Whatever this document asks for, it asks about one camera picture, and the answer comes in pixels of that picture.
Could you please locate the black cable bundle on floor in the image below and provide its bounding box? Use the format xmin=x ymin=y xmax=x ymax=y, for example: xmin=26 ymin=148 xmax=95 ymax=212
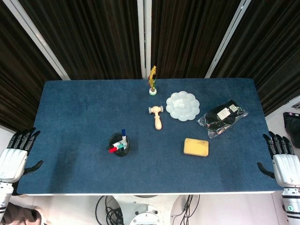
xmin=172 ymin=194 xmax=201 ymax=220
xmin=95 ymin=195 xmax=124 ymax=225

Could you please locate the black pen holder cup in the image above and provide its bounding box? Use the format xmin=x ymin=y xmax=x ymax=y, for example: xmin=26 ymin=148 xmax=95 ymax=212
xmin=108 ymin=132 xmax=130 ymax=158

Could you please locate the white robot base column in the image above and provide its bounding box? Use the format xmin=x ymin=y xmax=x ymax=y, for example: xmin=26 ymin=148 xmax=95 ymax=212
xmin=112 ymin=194 xmax=181 ymax=225

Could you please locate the black item in plastic bag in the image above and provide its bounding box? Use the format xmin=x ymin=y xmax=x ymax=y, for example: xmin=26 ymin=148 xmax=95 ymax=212
xmin=196 ymin=99 xmax=249 ymax=140

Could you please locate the wooden massage hammer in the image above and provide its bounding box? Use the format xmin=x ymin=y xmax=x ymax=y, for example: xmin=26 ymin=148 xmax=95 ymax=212
xmin=148 ymin=105 xmax=165 ymax=130

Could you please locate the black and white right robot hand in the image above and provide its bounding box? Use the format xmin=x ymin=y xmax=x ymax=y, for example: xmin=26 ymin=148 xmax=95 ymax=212
xmin=256 ymin=131 xmax=300 ymax=188

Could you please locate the feather shuttlecock with white base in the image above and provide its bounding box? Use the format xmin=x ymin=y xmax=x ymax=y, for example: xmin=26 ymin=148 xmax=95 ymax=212
xmin=147 ymin=65 xmax=158 ymax=96

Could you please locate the white frame post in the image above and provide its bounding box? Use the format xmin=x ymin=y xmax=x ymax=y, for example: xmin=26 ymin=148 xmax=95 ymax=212
xmin=2 ymin=0 xmax=71 ymax=81
xmin=136 ymin=0 xmax=153 ymax=79
xmin=203 ymin=0 xmax=253 ymax=79

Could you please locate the blue marker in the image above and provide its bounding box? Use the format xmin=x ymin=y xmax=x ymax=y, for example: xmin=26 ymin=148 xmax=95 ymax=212
xmin=120 ymin=128 xmax=128 ymax=149

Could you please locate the red-capped white marker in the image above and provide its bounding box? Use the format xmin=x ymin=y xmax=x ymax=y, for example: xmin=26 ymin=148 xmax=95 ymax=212
xmin=108 ymin=142 xmax=123 ymax=154

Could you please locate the yellow sponge block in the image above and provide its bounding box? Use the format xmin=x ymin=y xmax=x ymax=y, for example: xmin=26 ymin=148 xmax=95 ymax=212
xmin=183 ymin=137 xmax=210 ymax=157

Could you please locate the white flower-shaped paint palette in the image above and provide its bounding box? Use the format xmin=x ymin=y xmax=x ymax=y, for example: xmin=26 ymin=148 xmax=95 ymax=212
xmin=165 ymin=91 xmax=201 ymax=122

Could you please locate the blue felt table mat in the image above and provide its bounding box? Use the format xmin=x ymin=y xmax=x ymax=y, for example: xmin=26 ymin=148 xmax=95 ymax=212
xmin=16 ymin=78 xmax=280 ymax=195

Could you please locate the black box device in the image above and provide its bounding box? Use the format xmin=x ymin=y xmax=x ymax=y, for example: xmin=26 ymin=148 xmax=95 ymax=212
xmin=282 ymin=112 xmax=300 ymax=142

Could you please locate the dark pleated curtain panel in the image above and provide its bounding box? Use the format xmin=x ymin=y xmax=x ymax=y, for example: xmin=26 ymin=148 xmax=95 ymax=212
xmin=0 ymin=0 xmax=62 ymax=139
xmin=150 ymin=0 xmax=242 ymax=79
xmin=210 ymin=0 xmax=300 ymax=117
xmin=18 ymin=0 xmax=143 ymax=81

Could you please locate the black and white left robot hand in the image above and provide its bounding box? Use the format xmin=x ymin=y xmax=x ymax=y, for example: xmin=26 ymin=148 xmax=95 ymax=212
xmin=0 ymin=127 xmax=44 ymax=183

